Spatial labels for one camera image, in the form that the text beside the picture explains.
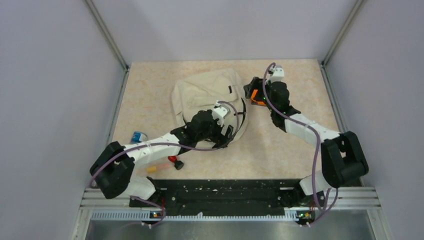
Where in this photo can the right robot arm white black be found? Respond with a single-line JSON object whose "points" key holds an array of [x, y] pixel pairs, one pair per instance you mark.
{"points": [[338, 157]]}

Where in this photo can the blue glue bottle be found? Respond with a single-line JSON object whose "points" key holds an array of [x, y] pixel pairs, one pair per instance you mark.
{"points": [[138, 137]]}

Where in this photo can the red black stamp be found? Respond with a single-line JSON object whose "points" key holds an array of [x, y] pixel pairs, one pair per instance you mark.
{"points": [[178, 164]]}

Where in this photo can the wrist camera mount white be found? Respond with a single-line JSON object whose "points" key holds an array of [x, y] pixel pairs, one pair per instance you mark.
{"points": [[275, 74], [219, 113]]}

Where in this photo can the yellow pink highlighter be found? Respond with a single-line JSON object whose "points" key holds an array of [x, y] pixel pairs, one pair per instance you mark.
{"points": [[156, 168]]}

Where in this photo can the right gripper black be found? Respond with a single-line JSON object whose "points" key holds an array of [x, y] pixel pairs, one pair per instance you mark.
{"points": [[256, 83]]}

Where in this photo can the orange tape dispenser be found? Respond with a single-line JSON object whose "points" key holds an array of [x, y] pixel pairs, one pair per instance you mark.
{"points": [[257, 98]]}

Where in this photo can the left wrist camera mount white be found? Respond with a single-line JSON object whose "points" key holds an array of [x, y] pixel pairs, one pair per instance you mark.
{"points": [[219, 113]]}

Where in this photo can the beige canvas student bag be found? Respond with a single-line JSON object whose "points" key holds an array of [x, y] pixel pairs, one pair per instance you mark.
{"points": [[193, 99]]}

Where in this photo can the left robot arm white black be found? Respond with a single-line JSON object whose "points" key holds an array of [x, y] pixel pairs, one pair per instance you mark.
{"points": [[115, 170]]}

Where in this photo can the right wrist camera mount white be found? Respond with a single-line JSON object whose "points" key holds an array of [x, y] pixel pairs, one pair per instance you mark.
{"points": [[275, 74]]}

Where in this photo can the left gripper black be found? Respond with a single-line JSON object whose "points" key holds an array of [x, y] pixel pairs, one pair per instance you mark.
{"points": [[221, 139]]}

